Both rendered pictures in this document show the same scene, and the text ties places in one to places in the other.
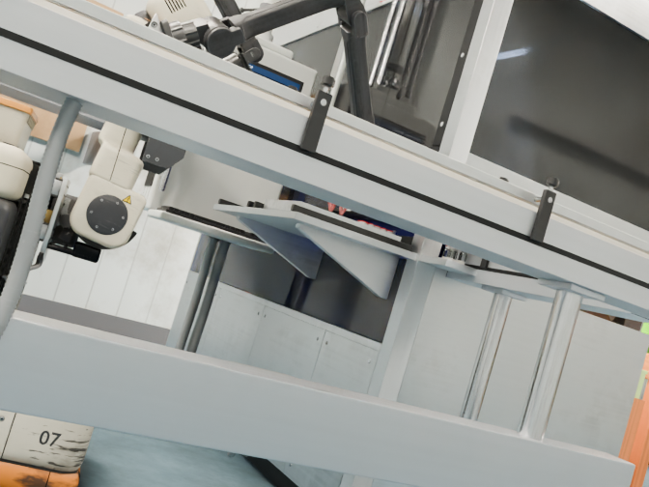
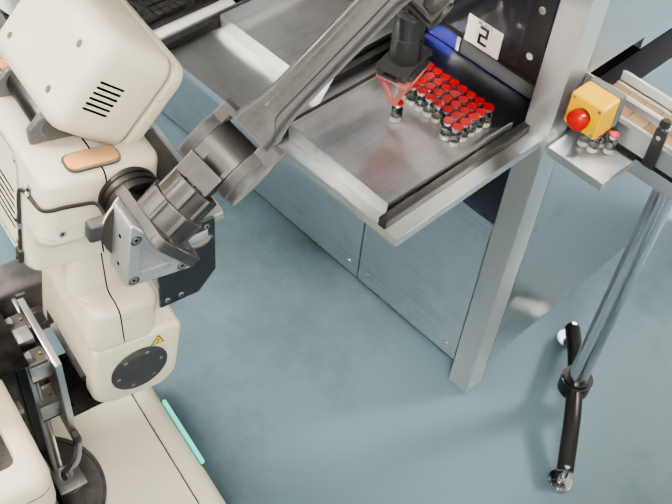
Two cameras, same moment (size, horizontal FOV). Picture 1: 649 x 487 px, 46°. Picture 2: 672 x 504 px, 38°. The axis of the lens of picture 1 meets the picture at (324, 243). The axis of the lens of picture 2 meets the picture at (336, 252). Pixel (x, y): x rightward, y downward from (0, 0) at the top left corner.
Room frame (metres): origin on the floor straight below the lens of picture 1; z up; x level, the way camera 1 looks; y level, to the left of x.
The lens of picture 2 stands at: (1.02, 0.63, 2.14)
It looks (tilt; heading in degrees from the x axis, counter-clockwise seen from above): 49 degrees down; 337
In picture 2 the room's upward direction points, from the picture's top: 7 degrees clockwise
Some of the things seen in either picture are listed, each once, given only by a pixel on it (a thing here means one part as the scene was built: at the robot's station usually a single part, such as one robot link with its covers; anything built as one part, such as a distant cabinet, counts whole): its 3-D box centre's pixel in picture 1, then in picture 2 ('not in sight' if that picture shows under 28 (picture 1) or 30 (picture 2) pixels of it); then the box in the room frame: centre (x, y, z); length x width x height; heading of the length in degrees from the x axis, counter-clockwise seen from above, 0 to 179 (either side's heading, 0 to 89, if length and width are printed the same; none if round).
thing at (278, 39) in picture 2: not in sight; (322, 21); (2.64, 0.05, 0.90); 0.34 x 0.26 x 0.04; 116
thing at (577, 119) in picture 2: not in sight; (579, 118); (2.14, -0.28, 0.99); 0.04 x 0.04 x 0.04; 26
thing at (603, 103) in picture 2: not in sight; (594, 108); (2.16, -0.32, 1.00); 0.08 x 0.07 x 0.07; 116
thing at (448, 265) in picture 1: (452, 267); (595, 153); (2.17, -0.36, 0.87); 0.14 x 0.13 x 0.02; 116
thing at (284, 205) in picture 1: (330, 223); (401, 130); (2.28, 0.00, 0.90); 0.34 x 0.26 x 0.04; 116
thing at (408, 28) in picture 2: not in sight; (411, 20); (2.33, -0.01, 1.11); 0.07 x 0.06 x 0.07; 126
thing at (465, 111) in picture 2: not in sight; (441, 103); (2.33, -0.10, 0.90); 0.18 x 0.02 x 0.05; 26
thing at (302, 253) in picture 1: (276, 247); not in sight; (2.68, 0.15, 0.80); 0.34 x 0.03 x 0.13; 116
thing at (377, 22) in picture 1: (362, 79); not in sight; (2.86, 0.04, 1.51); 0.47 x 0.01 x 0.59; 26
